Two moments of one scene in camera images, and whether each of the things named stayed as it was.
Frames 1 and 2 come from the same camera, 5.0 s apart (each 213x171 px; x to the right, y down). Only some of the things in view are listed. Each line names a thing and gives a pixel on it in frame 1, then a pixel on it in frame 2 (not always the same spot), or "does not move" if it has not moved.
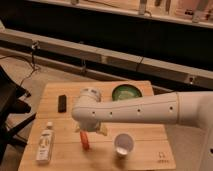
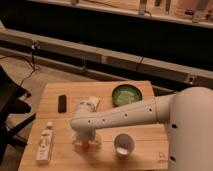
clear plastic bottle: [45, 144] does not move
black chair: [10, 105] does not move
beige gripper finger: [78, 128] to [77, 143]
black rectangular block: [62, 103] does not move
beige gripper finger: [102, 129] to [98, 144]
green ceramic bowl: [125, 91] does not move
